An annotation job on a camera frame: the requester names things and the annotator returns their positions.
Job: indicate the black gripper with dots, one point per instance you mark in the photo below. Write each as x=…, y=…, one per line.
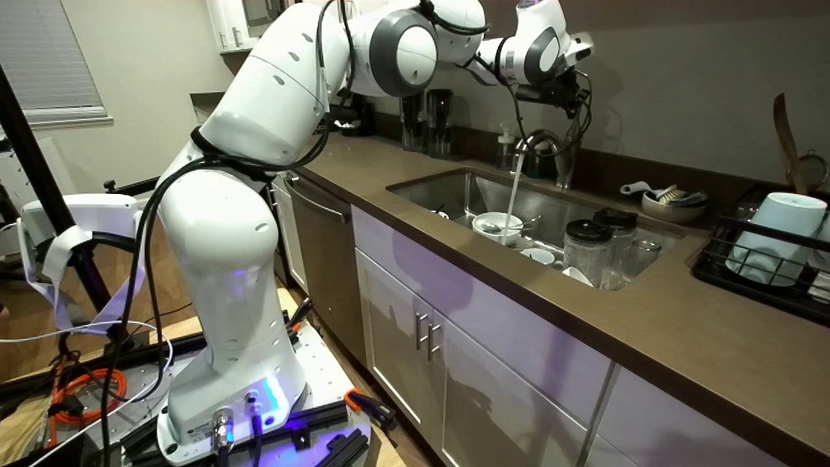
x=566, y=92

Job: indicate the curved steel kitchen faucet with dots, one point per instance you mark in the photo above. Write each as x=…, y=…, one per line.
x=541, y=135

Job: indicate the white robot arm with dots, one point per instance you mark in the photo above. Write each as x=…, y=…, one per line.
x=224, y=243

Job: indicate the running water stream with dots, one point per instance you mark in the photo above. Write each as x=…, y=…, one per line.
x=515, y=184

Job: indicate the white dish brush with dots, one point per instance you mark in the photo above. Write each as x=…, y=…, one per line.
x=639, y=188

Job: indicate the clear jar with black lid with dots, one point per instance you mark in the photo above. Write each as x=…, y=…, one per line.
x=621, y=230
x=586, y=249

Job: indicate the small bowl on counter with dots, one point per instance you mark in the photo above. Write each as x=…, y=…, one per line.
x=674, y=205

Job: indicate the pump soap dispenser bottle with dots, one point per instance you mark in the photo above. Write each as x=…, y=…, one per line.
x=410, y=119
x=441, y=119

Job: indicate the large white bowl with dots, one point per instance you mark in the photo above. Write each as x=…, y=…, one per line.
x=496, y=230

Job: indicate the clear drinking glass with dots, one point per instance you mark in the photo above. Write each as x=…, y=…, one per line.
x=643, y=257

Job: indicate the stainless steel sink basin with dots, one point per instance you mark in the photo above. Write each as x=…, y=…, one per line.
x=432, y=196

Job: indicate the brown wooden utensil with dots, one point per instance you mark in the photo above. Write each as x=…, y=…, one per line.
x=783, y=137

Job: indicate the black countertop appliance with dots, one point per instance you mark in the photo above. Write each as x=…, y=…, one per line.
x=353, y=113

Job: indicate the white container in rack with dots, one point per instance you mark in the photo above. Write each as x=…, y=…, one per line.
x=780, y=226

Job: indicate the lavender lower cabinets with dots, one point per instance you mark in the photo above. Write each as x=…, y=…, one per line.
x=502, y=353

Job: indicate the brown dishwasher front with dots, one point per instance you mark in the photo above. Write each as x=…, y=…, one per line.
x=327, y=276

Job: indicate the orange and black clamp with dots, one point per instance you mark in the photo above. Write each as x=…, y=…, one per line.
x=373, y=407

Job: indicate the white window blind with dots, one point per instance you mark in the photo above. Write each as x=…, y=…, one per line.
x=46, y=54

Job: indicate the black tripod pole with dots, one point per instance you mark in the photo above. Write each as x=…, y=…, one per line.
x=46, y=184

